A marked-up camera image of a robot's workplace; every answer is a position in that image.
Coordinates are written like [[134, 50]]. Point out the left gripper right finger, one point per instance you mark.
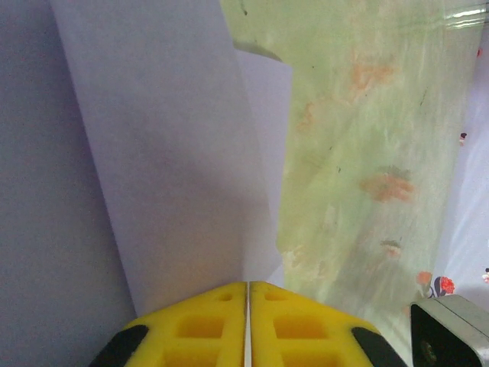
[[302, 329]]

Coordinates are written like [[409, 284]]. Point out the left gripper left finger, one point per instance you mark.
[[198, 329]]

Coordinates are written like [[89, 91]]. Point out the lavender white paper sheet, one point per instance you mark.
[[160, 153]]

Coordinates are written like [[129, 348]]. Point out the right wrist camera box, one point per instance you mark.
[[439, 336]]

